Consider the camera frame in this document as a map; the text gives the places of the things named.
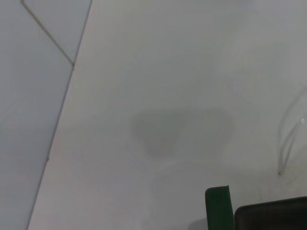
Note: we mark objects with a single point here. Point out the green glasses case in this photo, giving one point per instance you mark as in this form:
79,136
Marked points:
218,208

